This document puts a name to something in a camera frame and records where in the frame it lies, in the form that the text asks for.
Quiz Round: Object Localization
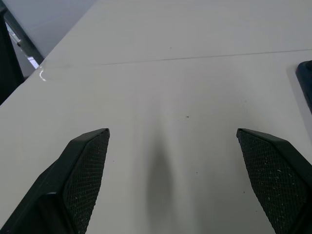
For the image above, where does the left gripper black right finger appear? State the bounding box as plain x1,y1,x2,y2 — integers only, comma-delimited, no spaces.
236,128,312,234

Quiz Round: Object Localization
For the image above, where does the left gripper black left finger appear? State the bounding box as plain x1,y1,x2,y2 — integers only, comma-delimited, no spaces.
0,128,111,234

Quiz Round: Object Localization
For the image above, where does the dark grey slanted frame bar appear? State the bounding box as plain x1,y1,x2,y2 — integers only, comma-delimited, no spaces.
2,0,45,67

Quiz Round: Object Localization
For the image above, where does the dark blue smartphone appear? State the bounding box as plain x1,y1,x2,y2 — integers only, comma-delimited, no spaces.
295,59,312,108

